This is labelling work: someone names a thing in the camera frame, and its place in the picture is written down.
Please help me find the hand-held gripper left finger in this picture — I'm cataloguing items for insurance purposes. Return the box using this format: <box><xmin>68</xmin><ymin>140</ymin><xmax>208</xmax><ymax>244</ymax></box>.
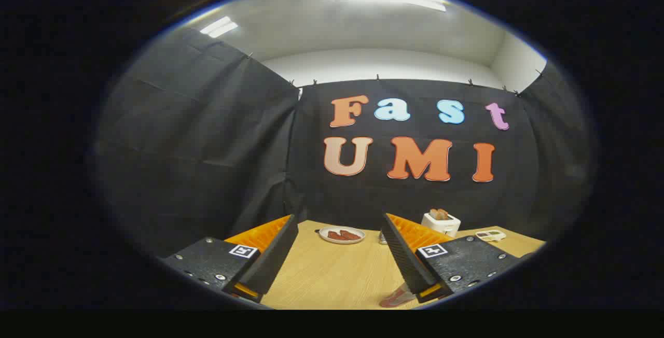
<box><xmin>160</xmin><ymin>214</ymin><xmax>300</xmax><ymax>304</ymax></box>

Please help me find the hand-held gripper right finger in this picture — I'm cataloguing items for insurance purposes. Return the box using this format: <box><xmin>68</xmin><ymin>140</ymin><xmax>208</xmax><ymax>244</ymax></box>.
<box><xmin>380</xmin><ymin>213</ymin><xmax>521</xmax><ymax>304</ymax></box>

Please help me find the pink grey object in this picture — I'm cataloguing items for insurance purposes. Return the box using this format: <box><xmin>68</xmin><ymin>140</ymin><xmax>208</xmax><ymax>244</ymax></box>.
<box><xmin>379</xmin><ymin>283</ymin><xmax>417</xmax><ymax>308</ymax></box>

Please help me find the white toaster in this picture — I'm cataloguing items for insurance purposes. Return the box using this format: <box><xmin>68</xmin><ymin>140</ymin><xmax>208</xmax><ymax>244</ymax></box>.
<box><xmin>421</xmin><ymin>212</ymin><xmax>461</xmax><ymax>238</ymax></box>

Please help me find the white plate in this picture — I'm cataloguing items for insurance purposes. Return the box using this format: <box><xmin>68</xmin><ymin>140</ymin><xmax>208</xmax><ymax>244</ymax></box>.
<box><xmin>318</xmin><ymin>226</ymin><xmax>366</xmax><ymax>245</ymax></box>

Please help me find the wooden table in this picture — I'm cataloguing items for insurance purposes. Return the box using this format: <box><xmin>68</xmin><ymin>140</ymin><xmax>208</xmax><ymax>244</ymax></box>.
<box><xmin>259</xmin><ymin>220</ymin><xmax>546</xmax><ymax>310</ymax></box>

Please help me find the black backdrop cloth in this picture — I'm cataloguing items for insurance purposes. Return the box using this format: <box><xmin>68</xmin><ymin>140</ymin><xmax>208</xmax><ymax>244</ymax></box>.
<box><xmin>96</xmin><ymin>27</ymin><xmax>594</xmax><ymax>258</ymax></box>

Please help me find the ceiling light panel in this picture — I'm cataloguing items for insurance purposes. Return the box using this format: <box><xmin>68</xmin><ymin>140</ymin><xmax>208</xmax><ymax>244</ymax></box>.
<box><xmin>200</xmin><ymin>16</ymin><xmax>239</xmax><ymax>38</ymax></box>
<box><xmin>330</xmin><ymin>0</ymin><xmax>448</xmax><ymax>12</ymax></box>

